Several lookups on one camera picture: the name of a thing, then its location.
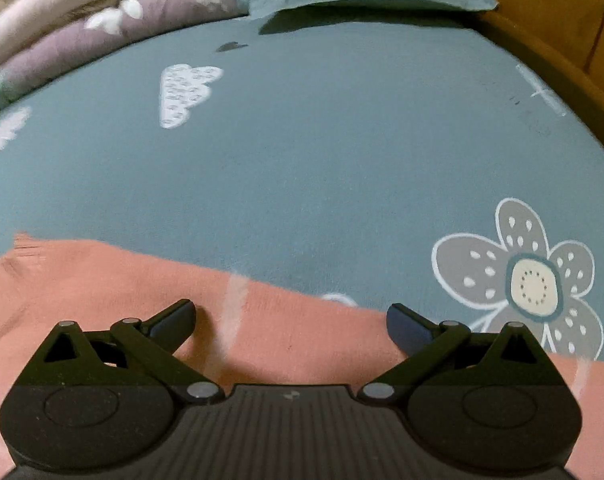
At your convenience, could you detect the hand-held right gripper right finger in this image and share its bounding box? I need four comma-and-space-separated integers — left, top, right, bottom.
357, 301, 552, 406

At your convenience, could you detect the pink striped knit sweater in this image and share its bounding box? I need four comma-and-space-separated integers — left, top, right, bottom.
0, 232, 604, 480

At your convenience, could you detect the wooden bed headboard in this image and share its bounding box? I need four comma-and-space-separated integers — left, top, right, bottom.
456, 0, 604, 176

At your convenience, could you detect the purple floral quilt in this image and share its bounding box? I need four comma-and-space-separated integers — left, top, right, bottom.
0, 0, 255, 121

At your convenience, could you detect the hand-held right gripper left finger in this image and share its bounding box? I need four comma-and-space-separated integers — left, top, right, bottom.
29, 299, 226, 406

